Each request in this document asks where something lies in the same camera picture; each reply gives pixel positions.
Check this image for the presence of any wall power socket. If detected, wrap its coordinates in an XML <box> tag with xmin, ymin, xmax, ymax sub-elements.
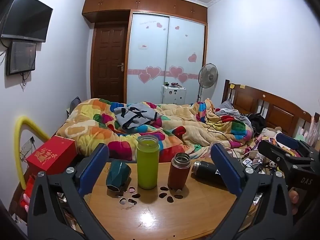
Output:
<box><xmin>19</xmin><ymin>136</ymin><xmax>36</xmax><ymax>158</ymax></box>

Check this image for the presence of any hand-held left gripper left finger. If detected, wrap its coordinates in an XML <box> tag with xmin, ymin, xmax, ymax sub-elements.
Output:
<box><xmin>27</xmin><ymin>143</ymin><xmax>118</xmax><ymax>240</ymax></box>

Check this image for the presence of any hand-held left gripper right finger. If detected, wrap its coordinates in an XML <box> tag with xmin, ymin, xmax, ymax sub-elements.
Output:
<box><xmin>210</xmin><ymin>142</ymin><xmax>294</xmax><ymax>240</ymax></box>

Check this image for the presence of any brown wooden door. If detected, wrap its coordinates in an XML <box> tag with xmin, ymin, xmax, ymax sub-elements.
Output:
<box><xmin>92</xmin><ymin>23</ymin><xmax>129</xmax><ymax>103</ymax></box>

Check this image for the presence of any red-brown thermos flask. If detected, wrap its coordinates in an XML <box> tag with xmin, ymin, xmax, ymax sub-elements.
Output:
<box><xmin>167</xmin><ymin>152</ymin><xmax>192</xmax><ymax>190</ymax></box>

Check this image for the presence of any yellow foam tube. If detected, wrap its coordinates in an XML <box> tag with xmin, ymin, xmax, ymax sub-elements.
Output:
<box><xmin>14</xmin><ymin>116</ymin><xmax>51</xmax><ymax>190</ymax></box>

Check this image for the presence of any dark green faceted cup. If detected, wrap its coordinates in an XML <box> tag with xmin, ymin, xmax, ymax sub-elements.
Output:
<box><xmin>106</xmin><ymin>160</ymin><xmax>132</xmax><ymax>193</ymax></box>

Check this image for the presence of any red gift box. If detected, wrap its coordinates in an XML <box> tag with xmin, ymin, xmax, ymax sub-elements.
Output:
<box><xmin>26</xmin><ymin>135</ymin><xmax>77</xmax><ymax>176</ymax></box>

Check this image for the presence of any brown wooden headboard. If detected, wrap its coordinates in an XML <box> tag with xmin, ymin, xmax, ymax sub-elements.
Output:
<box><xmin>221</xmin><ymin>79</ymin><xmax>313</xmax><ymax>138</ymax></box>

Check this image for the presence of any grey and black garment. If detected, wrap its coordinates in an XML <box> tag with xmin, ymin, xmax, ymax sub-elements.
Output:
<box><xmin>114</xmin><ymin>102</ymin><xmax>163</xmax><ymax>130</ymax></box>

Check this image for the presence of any person's right hand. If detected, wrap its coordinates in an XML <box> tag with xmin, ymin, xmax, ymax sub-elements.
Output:
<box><xmin>288</xmin><ymin>189</ymin><xmax>301</xmax><ymax>215</ymax></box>

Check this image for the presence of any large black wall television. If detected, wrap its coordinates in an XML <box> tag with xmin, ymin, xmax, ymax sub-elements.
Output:
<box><xmin>0</xmin><ymin>0</ymin><xmax>53</xmax><ymax>43</ymax></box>

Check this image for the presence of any small white cabinet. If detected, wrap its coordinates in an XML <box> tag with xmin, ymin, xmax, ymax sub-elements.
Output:
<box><xmin>161</xmin><ymin>84</ymin><xmax>187</xmax><ymax>105</ymax></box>

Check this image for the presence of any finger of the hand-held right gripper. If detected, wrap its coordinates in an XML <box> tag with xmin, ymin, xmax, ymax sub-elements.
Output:
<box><xmin>275</xmin><ymin>133</ymin><xmax>320</xmax><ymax>154</ymax></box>
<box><xmin>257</xmin><ymin>140</ymin><xmax>316</xmax><ymax>167</ymax></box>

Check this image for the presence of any clear plastic bag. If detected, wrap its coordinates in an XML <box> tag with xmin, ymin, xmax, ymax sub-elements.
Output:
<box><xmin>301</xmin><ymin>114</ymin><xmax>320</xmax><ymax>145</ymax></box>

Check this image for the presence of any black monitor cable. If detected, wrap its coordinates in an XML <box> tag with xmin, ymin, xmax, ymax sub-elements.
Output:
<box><xmin>21</xmin><ymin>71</ymin><xmax>32</xmax><ymax>88</ymax></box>

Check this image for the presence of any green bottle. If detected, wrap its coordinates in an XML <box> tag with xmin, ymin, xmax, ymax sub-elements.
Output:
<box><xmin>136</xmin><ymin>135</ymin><xmax>160</xmax><ymax>190</ymax></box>

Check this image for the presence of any grey pillow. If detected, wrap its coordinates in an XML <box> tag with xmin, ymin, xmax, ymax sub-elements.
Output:
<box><xmin>215</xmin><ymin>99</ymin><xmax>242</xmax><ymax>117</ymax></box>

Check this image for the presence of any black thermos flask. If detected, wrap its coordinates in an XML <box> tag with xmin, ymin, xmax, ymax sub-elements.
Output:
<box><xmin>191</xmin><ymin>160</ymin><xmax>229</xmax><ymax>188</ymax></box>

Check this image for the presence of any beige plush toy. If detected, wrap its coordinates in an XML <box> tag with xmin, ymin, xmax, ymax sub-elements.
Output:
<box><xmin>261</xmin><ymin>127</ymin><xmax>282</xmax><ymax>138</ymax></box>

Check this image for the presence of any standing electric fan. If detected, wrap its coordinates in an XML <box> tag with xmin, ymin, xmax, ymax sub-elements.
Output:
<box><xmin>196</xmin><ymin>63</ymin><xmax>219</xmax><ymax>103</ymax></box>

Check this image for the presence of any dark chair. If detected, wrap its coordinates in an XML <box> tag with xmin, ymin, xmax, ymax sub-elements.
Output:
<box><xmin>69</xmin><ymin>96</ymin><xmax>82</xmax><ymax>113</ymax></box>

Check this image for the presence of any brown wooden overhead cabinet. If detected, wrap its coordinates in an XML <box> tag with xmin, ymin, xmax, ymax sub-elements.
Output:
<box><xmin>82</xmin><ymin>0</ymin><xmax>208</xmax><ymax>23</ymax></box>

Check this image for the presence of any frosted sliding wardrobe with hearts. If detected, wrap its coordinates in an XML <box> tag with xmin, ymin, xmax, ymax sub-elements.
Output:
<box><xmin>126</xmin><ymin>12</ymin><xmax>207</xmax><ymax>105</ymax></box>

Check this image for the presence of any small black wall monitor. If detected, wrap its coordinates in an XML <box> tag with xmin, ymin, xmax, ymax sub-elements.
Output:
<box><xmin>6</xmin><ymin>40</ymin><xmax>37</xmax><ymax>76</ymax></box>

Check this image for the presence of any colourful patterned blanket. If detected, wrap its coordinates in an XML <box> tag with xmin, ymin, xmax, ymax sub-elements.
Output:
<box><xmin>55</xmin><ymin>98</ymin><xmax>256</xmax><ymax>163</ymax></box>

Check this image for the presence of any black clothing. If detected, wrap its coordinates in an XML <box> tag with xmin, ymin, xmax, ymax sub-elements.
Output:
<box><xmin>246</xmin><ymin>113</ymin><xmax>267</xmax><ymax>133</ymax></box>

